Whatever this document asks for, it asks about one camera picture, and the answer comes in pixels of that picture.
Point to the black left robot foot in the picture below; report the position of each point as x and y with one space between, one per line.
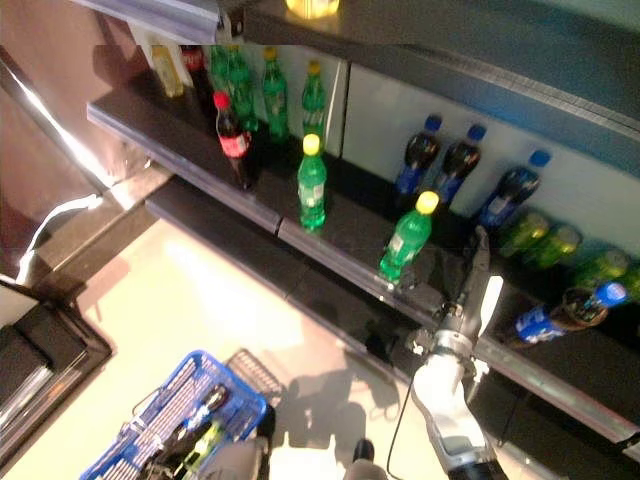
266 422

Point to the grey right robot leg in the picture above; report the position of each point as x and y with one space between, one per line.
365 471

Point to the grey robot leg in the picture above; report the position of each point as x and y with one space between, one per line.
235 462
365 471

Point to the black shelf board clear rail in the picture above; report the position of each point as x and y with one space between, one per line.
450 75
350 210

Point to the black shelf base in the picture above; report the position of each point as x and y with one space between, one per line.
240 235

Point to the black right robot foot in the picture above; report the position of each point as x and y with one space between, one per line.
363 450

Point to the blue plastic shopping basket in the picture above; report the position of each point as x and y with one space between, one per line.
150 430

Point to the low black shelf unit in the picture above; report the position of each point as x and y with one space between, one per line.
40 350

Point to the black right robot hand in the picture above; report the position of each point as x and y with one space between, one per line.
472 292

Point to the Pepsi bottle square print label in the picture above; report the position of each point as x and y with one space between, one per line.
537 322

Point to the black robot foot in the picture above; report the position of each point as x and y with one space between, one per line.
363 450
266 422

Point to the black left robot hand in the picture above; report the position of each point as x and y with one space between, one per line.
167 462

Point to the reflective metal end panel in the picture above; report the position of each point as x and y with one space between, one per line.
50 150

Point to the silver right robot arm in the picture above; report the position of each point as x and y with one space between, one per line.
440 390

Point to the yellow tea bottle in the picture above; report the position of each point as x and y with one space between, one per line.
312 7
167 70

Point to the grey left robot leg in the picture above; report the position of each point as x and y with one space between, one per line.
235 462

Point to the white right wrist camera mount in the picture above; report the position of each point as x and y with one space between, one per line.
491 300

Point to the Pepsi bottle round logo label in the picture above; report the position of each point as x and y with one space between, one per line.
215 397

